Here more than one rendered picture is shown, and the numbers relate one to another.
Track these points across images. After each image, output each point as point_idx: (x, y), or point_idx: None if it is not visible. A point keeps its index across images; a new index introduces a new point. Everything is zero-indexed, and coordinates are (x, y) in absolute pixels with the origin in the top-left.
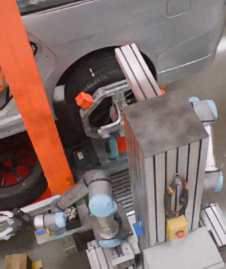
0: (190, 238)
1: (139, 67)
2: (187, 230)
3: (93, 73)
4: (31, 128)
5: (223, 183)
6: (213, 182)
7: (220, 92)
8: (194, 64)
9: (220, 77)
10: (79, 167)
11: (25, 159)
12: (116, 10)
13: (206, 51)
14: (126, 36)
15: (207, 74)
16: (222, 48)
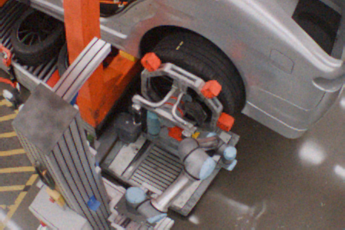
0: (71, 213)
1: (83, 66)
2: (59, 204)
3: (179, 47)
4: (69, 47)
5: (222, 229)
6: (148, 214)
7: (308, 167)
8: (280, 125)
9: (321, 156)
10: (128, 114)
11: None
12: (221, 15)
13: (294, 123)
14: (226, 44)
15: (316, 145)
16: (344, 136)
